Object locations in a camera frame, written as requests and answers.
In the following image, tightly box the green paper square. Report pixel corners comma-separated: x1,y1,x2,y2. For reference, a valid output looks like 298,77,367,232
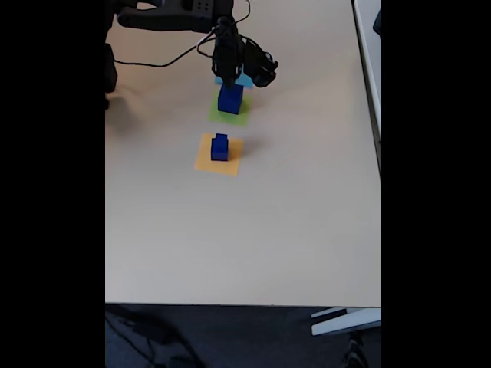
208,93,254,127

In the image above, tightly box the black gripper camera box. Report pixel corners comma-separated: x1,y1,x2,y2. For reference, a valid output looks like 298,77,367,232
248,49,280,89

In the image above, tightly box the white table foot bar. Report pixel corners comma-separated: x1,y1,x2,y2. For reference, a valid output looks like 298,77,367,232
309,307,382,337

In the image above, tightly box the medium blue cube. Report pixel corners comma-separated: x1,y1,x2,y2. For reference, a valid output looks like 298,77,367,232
210,138,230,162

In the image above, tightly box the blue paper square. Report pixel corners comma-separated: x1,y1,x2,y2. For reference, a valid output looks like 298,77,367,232
213,74,255,90

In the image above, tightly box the orange paper square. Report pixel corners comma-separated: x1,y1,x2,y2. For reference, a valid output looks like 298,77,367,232
194,133,245,177

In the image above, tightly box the black floor cable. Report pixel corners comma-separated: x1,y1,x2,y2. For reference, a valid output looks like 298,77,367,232
105,306,200,368

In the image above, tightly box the large blue cube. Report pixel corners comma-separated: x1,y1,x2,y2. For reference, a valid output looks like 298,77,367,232
217,83,246,116

